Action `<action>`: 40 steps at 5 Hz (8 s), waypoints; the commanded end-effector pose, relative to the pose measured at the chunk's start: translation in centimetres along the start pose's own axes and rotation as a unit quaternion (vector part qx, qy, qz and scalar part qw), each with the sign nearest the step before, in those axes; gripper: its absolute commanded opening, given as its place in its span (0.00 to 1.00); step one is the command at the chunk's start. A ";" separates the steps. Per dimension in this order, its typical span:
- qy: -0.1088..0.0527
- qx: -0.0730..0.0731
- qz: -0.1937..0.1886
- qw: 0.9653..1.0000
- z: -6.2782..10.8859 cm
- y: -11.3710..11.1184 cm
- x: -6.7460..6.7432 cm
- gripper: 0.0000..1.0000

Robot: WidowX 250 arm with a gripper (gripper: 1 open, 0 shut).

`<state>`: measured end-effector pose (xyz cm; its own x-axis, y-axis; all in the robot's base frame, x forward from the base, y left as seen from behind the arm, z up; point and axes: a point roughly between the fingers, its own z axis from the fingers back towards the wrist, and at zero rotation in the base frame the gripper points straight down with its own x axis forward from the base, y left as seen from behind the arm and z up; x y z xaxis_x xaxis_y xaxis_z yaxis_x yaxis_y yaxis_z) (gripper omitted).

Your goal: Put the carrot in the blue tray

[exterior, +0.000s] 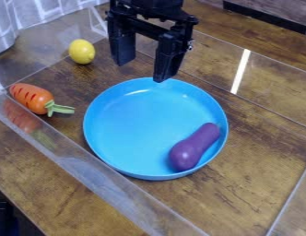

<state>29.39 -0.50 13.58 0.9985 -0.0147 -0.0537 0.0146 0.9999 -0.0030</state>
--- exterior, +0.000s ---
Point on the yellow toy lemon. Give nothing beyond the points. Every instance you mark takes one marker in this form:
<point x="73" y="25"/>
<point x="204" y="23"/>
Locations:
<point x="81" y="51"/>

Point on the orange toy carrot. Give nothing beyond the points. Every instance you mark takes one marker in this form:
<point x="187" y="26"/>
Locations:
<point x="36" y="99"/>

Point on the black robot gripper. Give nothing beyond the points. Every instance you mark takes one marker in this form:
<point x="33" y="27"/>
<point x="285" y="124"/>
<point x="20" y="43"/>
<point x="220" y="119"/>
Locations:
<point x="172" y="45"/>

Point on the purple toy eggplant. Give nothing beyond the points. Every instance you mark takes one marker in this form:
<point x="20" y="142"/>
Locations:
<point x="187" y="151"/>

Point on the white grey checked curtain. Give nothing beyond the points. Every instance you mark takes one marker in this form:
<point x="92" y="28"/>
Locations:
<point x="20" y="14"/>

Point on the blue round tray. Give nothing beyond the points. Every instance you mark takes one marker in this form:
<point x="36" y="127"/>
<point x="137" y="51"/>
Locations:
<point x="139" y="118"/>

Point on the clear acrylic barrier wall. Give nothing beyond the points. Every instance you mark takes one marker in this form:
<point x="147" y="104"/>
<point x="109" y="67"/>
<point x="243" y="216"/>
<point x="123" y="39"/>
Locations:
<point x="247" y="194"/>

